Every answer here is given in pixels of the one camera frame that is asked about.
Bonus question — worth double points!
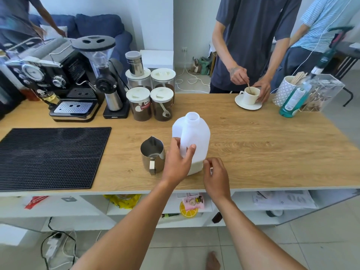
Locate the person's right hand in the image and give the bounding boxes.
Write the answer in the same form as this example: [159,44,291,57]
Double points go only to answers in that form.
[202,157,232,204]

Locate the person's left hand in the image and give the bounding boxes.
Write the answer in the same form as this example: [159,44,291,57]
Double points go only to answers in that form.
[161,137,197,189]

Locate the white plastic milk jug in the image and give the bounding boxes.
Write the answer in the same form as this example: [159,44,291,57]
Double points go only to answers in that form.
[172,112,211,176]

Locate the person's left forearm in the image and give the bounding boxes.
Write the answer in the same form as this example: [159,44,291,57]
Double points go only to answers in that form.
[70,179,181,270]

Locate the person's right forearm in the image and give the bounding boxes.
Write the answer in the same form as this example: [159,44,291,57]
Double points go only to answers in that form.
[213,194,308,270]

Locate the pink snack packet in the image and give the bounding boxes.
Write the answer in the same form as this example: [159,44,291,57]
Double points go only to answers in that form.
[182,196,205,212]

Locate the steel milk pitcher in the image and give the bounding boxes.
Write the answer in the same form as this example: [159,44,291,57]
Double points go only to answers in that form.
[140,136,166,176]

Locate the yellow lemon slice coaster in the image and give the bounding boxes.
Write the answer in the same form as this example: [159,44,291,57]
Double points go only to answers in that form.
[180,201,199,218]

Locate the coffee jar with scoop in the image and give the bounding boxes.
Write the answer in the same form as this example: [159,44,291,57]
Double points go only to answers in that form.
[150,87,174,122]

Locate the labelled coffee jar white lid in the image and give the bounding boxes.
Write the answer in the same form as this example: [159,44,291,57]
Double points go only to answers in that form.
[126,87,152,122]

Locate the white saucer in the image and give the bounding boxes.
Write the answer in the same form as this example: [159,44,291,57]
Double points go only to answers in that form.
[235,94,263,111]

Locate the clear jar with white lid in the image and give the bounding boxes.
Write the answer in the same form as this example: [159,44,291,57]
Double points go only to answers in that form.
[125,68,152,90]
[151,68,176,104]

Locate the white coffee cup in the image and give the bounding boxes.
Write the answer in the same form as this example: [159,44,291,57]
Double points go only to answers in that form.
[239,87,261,106]

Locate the yellow plastic bag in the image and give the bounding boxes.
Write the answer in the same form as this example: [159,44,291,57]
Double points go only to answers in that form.
[103,194,142,209]

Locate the stack of white papers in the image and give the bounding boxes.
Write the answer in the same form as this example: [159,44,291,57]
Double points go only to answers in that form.
[252,190,318,210]

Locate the green bag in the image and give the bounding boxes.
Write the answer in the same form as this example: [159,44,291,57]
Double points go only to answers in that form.
[192,55,213,76]

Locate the person's bare foot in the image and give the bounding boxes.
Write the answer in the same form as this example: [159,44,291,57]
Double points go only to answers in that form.
[205,251,221,270]

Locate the white cabinet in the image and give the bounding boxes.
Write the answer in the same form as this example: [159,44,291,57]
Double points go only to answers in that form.
[139,49,174,71]

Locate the small steel canister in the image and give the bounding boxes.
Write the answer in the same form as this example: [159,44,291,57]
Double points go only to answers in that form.
[125,51,144,77]

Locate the patterned white cup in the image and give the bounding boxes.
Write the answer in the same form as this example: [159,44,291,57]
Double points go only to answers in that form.
[272,76,297,107]

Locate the teal liquid bottle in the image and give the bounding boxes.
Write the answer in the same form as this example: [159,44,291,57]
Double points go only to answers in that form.
[279,73,313,118]

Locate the black coffee grinder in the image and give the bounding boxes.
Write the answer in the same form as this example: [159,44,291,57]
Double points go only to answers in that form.
[71,35,131,119]

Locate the white shelf unit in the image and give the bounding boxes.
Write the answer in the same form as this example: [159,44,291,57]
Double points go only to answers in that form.
[0,189,360,233]

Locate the bundle of wooden stir sticks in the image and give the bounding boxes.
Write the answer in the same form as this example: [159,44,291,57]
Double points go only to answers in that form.
[290,71,309,85]

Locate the clear acrylic box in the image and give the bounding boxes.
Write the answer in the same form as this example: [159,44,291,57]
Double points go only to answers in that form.
[299,73,345,112]

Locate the black rubber bar mat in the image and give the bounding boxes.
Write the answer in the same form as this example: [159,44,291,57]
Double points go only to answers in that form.
[0,127,112,192]

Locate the yellow syrup bottle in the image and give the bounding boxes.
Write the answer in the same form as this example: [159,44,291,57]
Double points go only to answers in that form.
[35,88,61,106]

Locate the black steel espresso machine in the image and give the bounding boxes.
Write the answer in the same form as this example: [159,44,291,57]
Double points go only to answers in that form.
[5,39,105,123]

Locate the blue sofa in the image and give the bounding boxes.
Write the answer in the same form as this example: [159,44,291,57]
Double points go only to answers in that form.
[28,13,133,73]

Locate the red packet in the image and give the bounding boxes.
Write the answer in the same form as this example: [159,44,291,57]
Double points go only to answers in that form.
[24,196,50,210]

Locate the white power strip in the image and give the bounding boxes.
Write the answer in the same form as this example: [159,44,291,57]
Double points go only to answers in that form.
[44,233,63,260]

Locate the green black stick vacuum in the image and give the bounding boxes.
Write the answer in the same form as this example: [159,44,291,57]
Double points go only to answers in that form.
[310,26,355,76]

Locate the black folding table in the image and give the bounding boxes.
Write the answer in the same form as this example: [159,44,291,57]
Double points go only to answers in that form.
[329,40,360,107]

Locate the white pillow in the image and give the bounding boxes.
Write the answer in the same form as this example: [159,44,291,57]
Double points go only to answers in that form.
[39,24,68,40]

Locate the white cable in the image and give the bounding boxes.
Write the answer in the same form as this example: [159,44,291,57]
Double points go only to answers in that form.
[175,49,211,94]

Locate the black cable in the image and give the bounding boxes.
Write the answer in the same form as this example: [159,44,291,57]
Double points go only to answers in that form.
[40,217,77,270]

